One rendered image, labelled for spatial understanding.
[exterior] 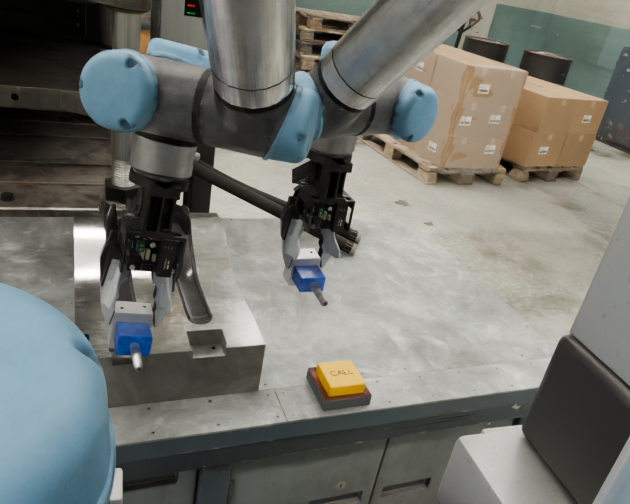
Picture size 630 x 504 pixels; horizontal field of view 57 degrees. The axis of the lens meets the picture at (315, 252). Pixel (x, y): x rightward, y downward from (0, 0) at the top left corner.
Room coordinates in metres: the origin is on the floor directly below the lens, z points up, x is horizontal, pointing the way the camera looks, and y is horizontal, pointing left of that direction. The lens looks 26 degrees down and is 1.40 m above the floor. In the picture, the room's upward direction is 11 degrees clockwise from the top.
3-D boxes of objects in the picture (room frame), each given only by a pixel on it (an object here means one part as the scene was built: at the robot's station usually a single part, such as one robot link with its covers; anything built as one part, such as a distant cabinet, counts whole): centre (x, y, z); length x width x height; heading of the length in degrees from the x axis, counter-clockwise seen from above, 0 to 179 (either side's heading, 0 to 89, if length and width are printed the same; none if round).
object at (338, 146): (0.85, 0.00, 1.17); 0.08 x 0.08 x 0.05
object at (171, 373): (0.87, 0.27, 0.87); 0.50 x 0.26 x 0.14; 25
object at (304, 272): (0.83, 0.00, 0.93); 0.13 x 0.05 x 0.05; 25
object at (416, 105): (0.77, -0.05, 1.25); 0.11 x 0.11 x 0.08; 46
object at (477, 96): (5.05, -0.81, 0.47); 1.22 x 0.80 x 0.94; 29
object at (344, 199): (0.84, 0.00, 1.09); 0.09 x 0.08 x 0.12; 25
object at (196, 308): (0.85, 0.27, 0.92); 0.35 x 0.16 x 0.09; 25
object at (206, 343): (0.68, 0.13, 0.87); 0.05 x 0.05 x 0.04; 25
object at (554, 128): (5.61, -1.65, 0.37); 1.20 x 0.82 x 0.74; 33
